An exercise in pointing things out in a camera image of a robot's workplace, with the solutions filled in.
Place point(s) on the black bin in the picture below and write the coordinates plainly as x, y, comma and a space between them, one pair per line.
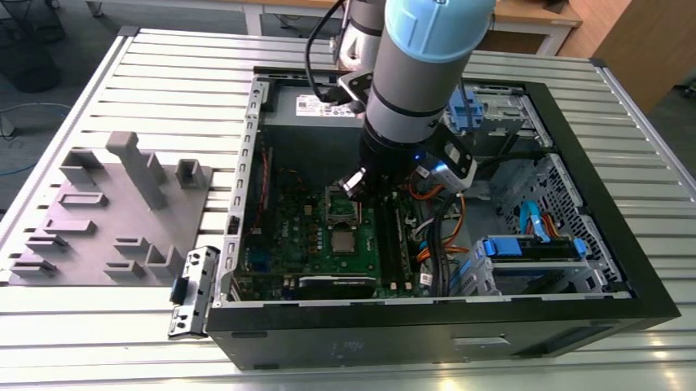
32, 69

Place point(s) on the hard disk in blue carrier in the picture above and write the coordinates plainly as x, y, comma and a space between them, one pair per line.
544, 249

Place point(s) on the silver CPU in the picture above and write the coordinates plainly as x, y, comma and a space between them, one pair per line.
343, 242

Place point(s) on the silver disk bay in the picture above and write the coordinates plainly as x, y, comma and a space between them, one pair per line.
533, 266

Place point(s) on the black RAM slot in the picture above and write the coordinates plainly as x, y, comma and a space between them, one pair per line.
386, 244
398, 244

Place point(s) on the wooden desk white frame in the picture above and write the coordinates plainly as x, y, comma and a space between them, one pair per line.
544, 16

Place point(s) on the brown wooden cabinet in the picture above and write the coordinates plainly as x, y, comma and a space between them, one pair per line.
641, 49

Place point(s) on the green motherboard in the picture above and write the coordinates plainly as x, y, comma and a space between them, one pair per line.
304, 244

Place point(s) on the grey power supply unit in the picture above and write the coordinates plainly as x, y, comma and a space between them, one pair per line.
304, 142

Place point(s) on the blue drive bay latch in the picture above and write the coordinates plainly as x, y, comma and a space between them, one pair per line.
471, 114

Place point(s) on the grey parts rack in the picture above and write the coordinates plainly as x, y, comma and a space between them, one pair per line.
124, 228

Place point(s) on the black open PC case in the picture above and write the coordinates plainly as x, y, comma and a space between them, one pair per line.
381, 326

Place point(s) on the CPU socket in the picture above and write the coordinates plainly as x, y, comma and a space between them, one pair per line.
343, 255

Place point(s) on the silver slot bracket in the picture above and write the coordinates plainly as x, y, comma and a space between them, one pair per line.
198, 285

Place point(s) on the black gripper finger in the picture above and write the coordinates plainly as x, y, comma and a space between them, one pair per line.
352, 185

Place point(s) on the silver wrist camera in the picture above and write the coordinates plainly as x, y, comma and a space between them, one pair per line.
454, 179
352, 85

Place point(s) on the silver drive cage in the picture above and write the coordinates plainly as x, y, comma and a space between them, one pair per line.
499, 140

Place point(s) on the black graphics card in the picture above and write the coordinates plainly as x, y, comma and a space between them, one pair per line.
334, 287

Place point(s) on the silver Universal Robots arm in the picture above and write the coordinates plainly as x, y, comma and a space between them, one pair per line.
413, 93

